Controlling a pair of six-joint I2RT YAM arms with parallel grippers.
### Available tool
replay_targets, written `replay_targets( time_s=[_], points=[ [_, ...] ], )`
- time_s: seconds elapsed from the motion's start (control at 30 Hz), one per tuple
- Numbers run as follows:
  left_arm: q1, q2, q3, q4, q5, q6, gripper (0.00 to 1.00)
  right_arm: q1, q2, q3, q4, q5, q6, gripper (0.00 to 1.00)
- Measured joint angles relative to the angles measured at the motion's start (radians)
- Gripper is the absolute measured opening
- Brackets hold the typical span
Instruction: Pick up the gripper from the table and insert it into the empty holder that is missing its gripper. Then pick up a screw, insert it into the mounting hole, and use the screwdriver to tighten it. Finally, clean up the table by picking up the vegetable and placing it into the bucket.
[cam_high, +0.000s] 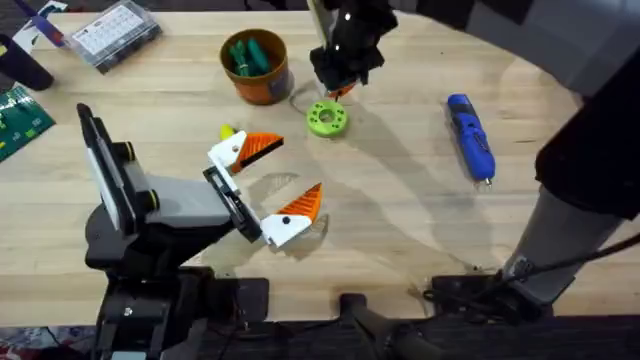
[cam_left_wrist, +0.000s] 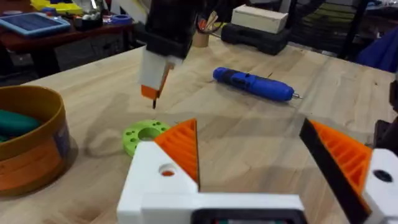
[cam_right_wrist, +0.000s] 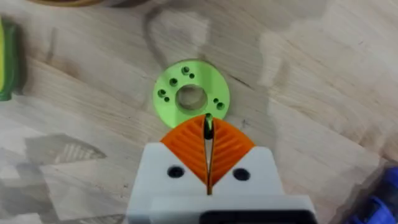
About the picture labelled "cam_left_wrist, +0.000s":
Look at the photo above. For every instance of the green disc with holes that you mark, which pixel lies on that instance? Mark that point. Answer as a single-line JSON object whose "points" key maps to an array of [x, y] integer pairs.
{"points": [[133, 137]]}

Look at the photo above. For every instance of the pale wooden block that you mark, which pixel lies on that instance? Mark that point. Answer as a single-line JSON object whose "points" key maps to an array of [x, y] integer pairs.
{"points": [[259, 18]]}

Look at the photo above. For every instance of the orange tub with toys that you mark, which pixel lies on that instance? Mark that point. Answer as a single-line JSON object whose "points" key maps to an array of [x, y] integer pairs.
{"points": [[28, 140]]}

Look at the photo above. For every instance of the cup with tools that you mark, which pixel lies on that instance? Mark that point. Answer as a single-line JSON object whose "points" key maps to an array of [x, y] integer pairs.
{"points": [[201, 35]]}

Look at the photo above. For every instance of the black box with small items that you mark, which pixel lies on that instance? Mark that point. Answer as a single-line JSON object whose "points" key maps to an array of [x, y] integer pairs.
{"points": [[87, 21]]}

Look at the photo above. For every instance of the blue tape roll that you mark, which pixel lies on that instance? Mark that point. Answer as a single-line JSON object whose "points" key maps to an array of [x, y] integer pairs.
{"points": [[120, 19]]}

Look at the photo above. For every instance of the black mount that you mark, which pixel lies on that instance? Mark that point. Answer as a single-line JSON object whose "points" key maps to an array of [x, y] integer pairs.
{"points": [[387, 133]]}

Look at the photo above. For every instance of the yellow box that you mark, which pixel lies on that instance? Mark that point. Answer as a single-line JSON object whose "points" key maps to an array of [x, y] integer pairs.
{"points": [[57, 6]]}

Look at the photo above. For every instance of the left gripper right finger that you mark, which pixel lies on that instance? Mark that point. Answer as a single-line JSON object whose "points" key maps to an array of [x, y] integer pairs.
{"points": [[345, 161]]}

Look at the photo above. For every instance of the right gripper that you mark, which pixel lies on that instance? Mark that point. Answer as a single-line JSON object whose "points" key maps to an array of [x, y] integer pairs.
{"points": [[169, 28]]}

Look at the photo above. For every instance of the black plastic tool case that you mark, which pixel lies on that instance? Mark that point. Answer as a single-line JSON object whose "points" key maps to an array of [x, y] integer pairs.
{"points": [[255, 40]]}

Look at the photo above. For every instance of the brown side table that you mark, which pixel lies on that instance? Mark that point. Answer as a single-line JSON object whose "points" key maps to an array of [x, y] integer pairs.
{"points": [[62, 39]]}

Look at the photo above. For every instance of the blue cloth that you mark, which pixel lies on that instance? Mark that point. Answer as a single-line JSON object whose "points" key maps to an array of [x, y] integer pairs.
{"points": [[381, 53]]}

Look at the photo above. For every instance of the blue flat tray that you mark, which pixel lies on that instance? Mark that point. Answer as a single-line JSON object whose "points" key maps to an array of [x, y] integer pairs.
{"points": [[32, 23]]}

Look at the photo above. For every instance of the blue electric screwdriver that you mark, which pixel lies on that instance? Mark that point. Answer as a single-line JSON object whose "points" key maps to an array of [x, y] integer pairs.
{"points": [[255, 84]]}

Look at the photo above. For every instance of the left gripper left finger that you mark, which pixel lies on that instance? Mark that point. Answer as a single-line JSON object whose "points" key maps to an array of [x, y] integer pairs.
{"points": [[149, 174]]}

